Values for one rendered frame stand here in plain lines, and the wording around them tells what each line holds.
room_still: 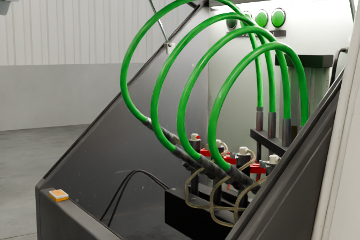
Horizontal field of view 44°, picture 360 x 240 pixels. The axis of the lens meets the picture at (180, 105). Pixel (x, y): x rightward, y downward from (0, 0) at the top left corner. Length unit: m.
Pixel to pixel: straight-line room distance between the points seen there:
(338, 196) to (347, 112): 0.13
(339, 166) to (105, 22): 7.14
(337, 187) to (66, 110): 6.98
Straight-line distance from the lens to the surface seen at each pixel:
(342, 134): 0.76
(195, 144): 1.00
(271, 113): 1.04
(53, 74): 7.48
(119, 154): 1.28
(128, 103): 0.91
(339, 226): 0.74
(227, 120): 1.35
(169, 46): 1.32
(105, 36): 7.74
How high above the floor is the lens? 1.31
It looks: 8 degrees down
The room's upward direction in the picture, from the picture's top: straight up
